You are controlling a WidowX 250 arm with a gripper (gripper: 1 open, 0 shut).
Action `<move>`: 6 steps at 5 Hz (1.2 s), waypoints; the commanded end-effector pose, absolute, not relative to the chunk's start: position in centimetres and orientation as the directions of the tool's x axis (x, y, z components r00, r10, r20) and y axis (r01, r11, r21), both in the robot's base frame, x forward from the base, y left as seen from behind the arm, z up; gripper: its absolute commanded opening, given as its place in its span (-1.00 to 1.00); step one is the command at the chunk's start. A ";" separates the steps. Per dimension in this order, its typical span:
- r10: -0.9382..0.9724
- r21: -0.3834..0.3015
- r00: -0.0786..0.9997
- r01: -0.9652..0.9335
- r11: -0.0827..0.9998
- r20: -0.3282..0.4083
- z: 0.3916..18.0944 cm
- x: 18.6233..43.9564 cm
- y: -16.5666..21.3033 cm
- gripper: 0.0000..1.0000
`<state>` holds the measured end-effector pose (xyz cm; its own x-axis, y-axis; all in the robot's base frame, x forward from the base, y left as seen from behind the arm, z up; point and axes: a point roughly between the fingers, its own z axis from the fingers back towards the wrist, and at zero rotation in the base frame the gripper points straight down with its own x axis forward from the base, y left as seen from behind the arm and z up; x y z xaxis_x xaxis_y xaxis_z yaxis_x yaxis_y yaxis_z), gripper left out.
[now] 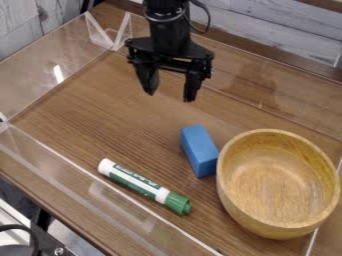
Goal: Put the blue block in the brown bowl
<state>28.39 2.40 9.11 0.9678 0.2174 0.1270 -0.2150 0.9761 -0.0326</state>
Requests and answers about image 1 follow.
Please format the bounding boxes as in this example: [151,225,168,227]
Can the green white marker pen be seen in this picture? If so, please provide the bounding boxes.
[97,158,192,215]

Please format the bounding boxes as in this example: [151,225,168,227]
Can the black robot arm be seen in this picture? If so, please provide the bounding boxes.
[124,0,213,102]

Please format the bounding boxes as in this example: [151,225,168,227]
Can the blue foam block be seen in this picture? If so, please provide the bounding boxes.
[180,124,219,178]

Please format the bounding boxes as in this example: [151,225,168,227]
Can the black cable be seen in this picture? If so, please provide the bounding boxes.
[188,0,212,35]

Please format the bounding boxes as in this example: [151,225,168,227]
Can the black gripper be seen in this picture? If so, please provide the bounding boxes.
[124,37,213,102]

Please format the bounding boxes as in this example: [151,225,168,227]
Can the black metal table mount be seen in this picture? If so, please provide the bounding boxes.
[30,209,66,256]

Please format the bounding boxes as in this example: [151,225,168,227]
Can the brown wooden bowl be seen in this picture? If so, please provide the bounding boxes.
[216,129,340,240]

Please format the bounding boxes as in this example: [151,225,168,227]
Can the clear acrylic tray enclosure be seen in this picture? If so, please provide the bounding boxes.
[0,9,342,256]

